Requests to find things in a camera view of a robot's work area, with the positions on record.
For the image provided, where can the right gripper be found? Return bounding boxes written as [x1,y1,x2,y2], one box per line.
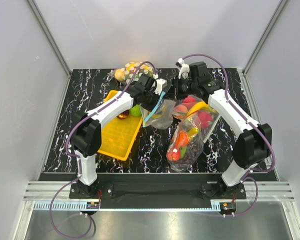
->
[163,76,198,101]

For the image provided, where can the yellow fake fruit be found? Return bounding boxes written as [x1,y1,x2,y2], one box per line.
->
[152,112,164,119]

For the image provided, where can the green fake fruit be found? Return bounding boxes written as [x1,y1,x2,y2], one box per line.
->
[129,104,142,117]

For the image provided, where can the blue zip fruit bag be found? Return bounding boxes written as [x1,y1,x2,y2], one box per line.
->
[140,92,176,130]

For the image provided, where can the dark red fake apple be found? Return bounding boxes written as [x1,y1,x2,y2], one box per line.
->
[116,110,130,120]

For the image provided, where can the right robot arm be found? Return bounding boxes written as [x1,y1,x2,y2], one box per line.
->
[172,58,276,199]

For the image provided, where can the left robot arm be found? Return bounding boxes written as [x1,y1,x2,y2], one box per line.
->
[65,73,171,198]

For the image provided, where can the polka dot fruit bag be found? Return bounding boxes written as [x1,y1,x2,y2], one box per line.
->
[109,61,157,85]

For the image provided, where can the banana and apples bag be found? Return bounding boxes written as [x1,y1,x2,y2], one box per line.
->
[172,95,220,143]

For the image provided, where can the grapes and orange bag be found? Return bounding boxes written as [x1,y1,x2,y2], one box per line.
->
[166,120,204,173]

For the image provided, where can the yellow plastic tray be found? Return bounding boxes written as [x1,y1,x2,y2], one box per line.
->
[95,90,144,161]

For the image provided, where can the left connector block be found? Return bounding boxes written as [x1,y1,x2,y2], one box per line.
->
[86,199,101,210]

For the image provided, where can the connector block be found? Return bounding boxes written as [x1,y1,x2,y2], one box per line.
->
[220,202,237,215]
[86,199,101,210]

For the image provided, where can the right connector block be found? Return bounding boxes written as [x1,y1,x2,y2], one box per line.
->
[220,202,237,215]

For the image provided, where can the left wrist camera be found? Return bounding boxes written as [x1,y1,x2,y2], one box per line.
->
[154,78,168,95]

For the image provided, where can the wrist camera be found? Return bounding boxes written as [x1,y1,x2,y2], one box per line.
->
[176,58,190,79]
[154,78,168,95]

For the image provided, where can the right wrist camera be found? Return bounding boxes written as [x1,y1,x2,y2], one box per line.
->
[176,58,190,79]

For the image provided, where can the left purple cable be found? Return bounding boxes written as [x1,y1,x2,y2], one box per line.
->
[49,61,161,237]

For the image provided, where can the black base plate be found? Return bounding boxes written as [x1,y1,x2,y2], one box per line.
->
[69,173,247,210]

